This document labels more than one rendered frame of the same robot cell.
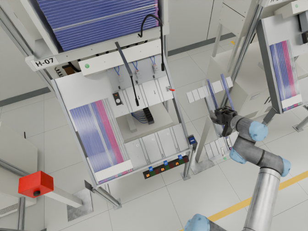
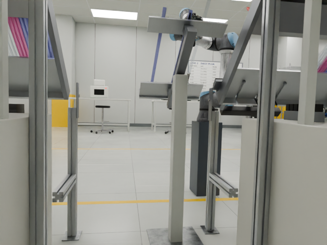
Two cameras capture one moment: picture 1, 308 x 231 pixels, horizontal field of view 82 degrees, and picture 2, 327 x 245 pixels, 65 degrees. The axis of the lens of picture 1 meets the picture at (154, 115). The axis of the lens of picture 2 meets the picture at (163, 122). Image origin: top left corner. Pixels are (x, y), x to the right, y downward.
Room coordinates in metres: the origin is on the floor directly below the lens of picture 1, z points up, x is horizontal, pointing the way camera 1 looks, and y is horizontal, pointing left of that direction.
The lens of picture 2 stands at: (1.94, -0.35, 0.66)
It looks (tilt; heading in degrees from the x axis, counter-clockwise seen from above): 4 degrees down; 187
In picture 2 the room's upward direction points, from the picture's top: 2 degrees clockwise
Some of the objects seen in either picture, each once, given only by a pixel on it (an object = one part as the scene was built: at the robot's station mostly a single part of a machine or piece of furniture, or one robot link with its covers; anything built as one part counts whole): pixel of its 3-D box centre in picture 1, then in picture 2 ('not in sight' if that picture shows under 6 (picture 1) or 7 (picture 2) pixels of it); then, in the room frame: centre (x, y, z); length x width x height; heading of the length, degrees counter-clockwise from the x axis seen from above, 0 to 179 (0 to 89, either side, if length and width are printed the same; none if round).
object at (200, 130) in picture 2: not in sight; (205, 157); (-0.06, -0.26, 0.27); 0.18 x 0.18 x 0.55; 18
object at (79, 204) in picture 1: (59, 195); not in sight; (0.41, 0.84, 0.39); 0.24 x 0.24 x 0.78; 15
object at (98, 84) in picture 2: not in sight; (99, 89); (-4.39, -2.75, 1.03); 0.44 x 0.37 x 0.46; 111
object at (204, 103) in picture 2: not in sight; (208, 99); (-0.05, -0.25, 0.72); 0.13 x 0.12 x 0.14; 53
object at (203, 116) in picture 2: not in sight; (207, 114); (-0.06, -0.26, 0.60); 0.15 x 0.15 x 0.10
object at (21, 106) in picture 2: not in sight; (12, 115); (-4.32, -5.06, 0.30); 0.64 x 0.44 x 0.60; 18
